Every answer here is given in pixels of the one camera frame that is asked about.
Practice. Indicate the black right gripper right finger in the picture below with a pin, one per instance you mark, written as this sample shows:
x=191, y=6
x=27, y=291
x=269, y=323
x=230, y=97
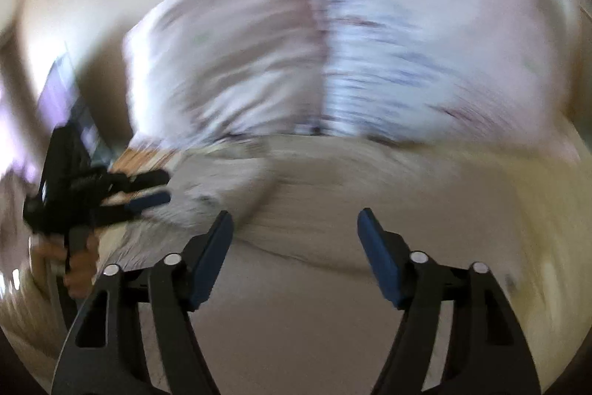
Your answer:
x=487, y=351

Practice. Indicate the pink floral pillow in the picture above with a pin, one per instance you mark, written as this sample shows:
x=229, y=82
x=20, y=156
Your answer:
x=202, y=70

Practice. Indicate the beige cable knit sweater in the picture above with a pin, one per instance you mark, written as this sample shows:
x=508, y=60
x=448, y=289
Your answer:
x=296, y=308

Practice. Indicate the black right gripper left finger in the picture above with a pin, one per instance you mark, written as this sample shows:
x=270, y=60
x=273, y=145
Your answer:
x=130, y=315

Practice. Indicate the white blue floral pillow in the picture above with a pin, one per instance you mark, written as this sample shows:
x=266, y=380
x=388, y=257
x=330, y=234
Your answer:
x=430, y=71

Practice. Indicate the yellow patterned bed sheet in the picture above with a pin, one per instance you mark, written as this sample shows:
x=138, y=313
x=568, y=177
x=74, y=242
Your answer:
x=553, y=297

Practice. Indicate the person left hand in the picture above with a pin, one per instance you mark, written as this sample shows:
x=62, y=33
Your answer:
x=79, y=279

